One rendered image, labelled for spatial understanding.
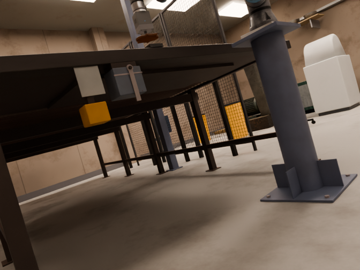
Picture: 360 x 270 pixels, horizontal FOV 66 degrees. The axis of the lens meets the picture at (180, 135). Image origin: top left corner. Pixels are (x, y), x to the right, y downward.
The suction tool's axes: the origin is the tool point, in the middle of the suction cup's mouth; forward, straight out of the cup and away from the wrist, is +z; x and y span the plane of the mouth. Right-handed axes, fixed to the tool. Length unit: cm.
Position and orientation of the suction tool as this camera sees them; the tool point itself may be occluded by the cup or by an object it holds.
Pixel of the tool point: (147, 39)
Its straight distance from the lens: 168.0
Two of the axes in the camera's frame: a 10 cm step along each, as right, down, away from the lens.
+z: 2.8, 9.6, 0.2
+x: 4.5, -1.1, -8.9
